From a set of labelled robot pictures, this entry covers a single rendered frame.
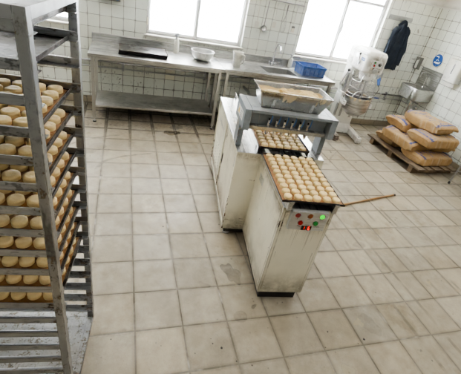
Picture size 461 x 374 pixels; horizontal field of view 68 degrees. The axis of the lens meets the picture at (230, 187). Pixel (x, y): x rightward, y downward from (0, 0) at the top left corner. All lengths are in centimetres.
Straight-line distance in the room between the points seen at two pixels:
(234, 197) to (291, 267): 77
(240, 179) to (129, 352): 143
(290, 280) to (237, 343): 56
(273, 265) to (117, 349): 109
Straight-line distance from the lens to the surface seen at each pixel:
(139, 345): 232
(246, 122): 251
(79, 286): 208
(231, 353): 234
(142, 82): 548
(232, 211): 290
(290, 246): 231
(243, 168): 268
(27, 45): 97
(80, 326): 224
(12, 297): 159
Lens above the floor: 196
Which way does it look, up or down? 32 degrees down
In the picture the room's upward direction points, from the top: 12 degrees clockwise
